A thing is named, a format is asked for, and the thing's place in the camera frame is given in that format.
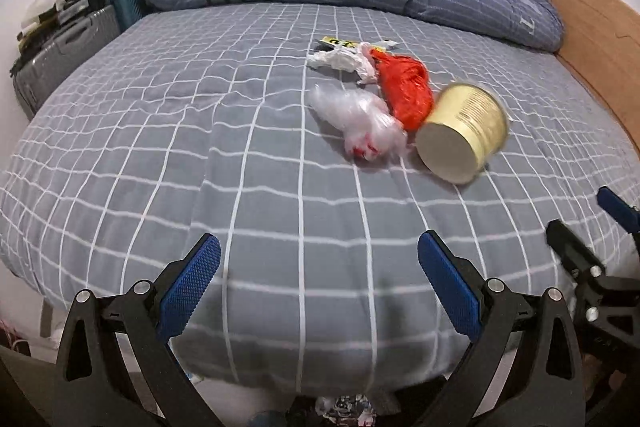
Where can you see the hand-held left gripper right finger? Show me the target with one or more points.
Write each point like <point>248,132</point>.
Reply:
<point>445,287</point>

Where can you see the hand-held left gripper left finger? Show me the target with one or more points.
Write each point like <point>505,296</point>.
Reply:
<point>190,287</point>

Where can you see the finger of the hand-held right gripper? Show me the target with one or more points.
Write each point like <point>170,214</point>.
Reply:
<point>622,212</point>
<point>572,247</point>

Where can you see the yellow paper cup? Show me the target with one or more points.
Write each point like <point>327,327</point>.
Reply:
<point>460,132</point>

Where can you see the black lined trash bin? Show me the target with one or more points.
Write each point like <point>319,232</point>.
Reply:
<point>305,412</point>

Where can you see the clear plastic bag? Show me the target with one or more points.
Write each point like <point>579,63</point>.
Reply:
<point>360,117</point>

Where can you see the red plastic bag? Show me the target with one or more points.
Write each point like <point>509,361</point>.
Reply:
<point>407,92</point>

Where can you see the grey checked bed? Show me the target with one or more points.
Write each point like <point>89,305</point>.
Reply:
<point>150,157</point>

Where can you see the blue crumpled cloth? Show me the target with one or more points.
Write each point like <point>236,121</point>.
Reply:
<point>265,419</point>

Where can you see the wooden headboard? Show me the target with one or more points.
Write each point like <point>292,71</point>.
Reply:
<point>600,37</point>

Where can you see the crumpled white tissue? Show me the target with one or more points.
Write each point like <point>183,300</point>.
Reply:
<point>340,62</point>

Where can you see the grey suitcase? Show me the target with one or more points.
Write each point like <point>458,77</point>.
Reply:
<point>65,52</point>

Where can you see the yellow wrapper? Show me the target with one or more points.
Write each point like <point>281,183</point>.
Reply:
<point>337,42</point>

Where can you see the white rounded object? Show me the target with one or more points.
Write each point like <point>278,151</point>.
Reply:
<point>42,4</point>

